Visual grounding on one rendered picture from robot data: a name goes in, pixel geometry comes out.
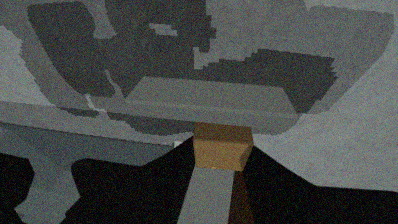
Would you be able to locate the brown block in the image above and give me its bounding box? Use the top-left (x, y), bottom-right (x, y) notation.
top-left (192, 122), bottom-right (254, 171)

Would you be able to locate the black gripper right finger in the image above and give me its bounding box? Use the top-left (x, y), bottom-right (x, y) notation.
top-left (242, 145), bottom-right (398, 224)

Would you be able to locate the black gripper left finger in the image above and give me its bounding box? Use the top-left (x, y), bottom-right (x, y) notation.
top-left (71, 136), bottom-right (195, 224)

